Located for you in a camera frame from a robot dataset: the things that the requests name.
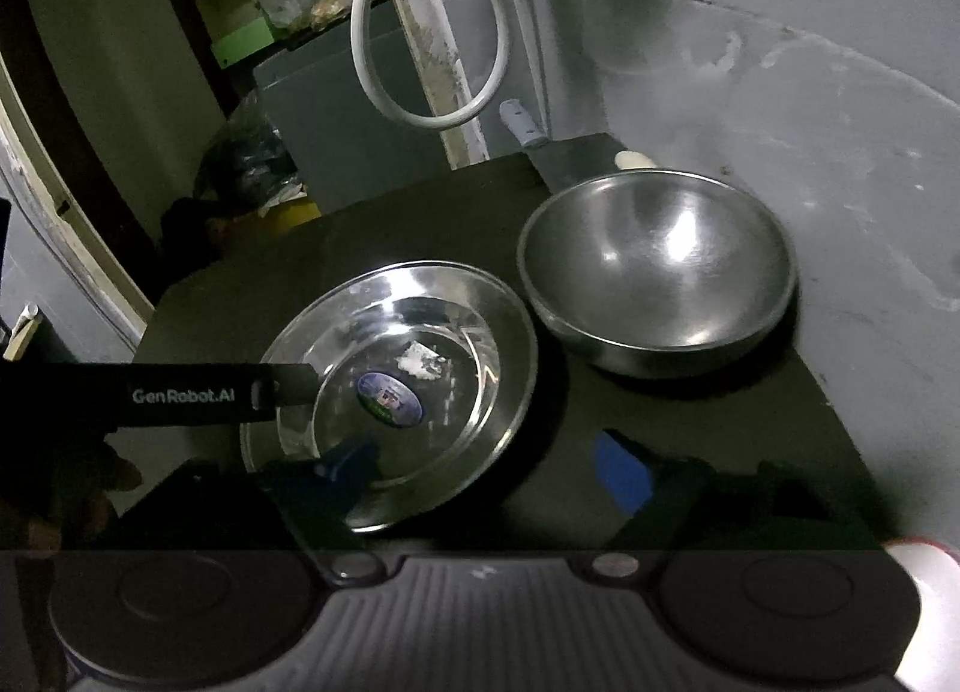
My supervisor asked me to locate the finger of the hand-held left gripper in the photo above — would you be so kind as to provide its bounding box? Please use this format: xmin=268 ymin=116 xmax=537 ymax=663
xmin=253 ymin=361 xmax=326 ymax=424

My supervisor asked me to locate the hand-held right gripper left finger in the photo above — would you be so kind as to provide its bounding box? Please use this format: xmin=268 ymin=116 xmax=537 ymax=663
xmin=120 ymin=435 xmax=397 ymax=586

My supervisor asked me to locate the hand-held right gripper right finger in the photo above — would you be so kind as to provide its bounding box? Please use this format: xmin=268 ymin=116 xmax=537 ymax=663
xmin=574 ymin=428 xmax=895 ymax=582

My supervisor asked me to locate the steel plate with blue sticker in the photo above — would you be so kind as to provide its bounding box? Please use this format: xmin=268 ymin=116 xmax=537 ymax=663
xmin=242 ymin=260 xmax=539 ymax=533

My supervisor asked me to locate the steel bowl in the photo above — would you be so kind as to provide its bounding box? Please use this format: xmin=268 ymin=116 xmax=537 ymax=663
xmin=517 ymin=170 xmax=798 ymax=377

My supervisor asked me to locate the white plate with red rim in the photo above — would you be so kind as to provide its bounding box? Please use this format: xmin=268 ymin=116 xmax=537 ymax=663
xmin=882 ymin=534 xmax=960 ymax=692

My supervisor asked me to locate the person's left hand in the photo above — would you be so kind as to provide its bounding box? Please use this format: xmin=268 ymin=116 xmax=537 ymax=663
xmin=0 ymin=429 xmax=143 ymax=555

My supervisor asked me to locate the yellow container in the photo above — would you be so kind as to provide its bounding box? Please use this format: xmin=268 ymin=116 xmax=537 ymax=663
xmin=253 ymin=199 xmax=321 ymax=236

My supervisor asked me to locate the black plastic bag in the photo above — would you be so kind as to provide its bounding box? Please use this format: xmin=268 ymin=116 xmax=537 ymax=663
xmin=196 ymin=98 xmax=302 ymax=213

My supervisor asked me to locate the grey cabinet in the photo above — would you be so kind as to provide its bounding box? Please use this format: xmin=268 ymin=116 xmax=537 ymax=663
xmin=253 ymin=0 xmax=453 ymax=217

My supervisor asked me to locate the green box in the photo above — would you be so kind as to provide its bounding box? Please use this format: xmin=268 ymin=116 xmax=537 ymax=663
xmin=212 ymin=13 xmax=272 ymax=64

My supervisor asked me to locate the white hose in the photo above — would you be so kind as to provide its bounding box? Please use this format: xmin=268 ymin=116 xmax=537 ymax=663
xmin=351 ymin=0 xmax=512 ymax=131

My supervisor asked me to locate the white painted post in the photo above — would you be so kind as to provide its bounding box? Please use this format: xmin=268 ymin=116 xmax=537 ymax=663
xmin=381 ymin=0 xmax=490 ymax=169

